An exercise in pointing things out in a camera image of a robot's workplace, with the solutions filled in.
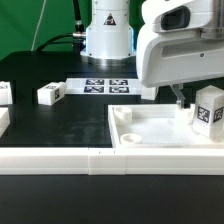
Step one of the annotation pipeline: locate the white U-shaped fence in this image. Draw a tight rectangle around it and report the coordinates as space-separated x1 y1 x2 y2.
0 107 224 176

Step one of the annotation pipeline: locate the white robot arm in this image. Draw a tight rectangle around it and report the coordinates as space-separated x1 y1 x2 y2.
81 0 224 105

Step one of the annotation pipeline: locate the sheet of fiducial markers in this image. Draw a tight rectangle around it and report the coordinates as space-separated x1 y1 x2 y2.
66 78 141 95

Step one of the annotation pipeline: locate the white square tabletop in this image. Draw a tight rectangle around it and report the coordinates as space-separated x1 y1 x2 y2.
108 104 224 149

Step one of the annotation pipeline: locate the white cable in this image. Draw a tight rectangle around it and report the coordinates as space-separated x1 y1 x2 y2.
30 0 47 52

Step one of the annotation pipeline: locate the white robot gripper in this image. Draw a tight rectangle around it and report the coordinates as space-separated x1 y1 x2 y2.
136 0 224 109

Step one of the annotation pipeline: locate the black cable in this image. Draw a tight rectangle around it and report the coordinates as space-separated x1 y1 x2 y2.
35 0 86 56

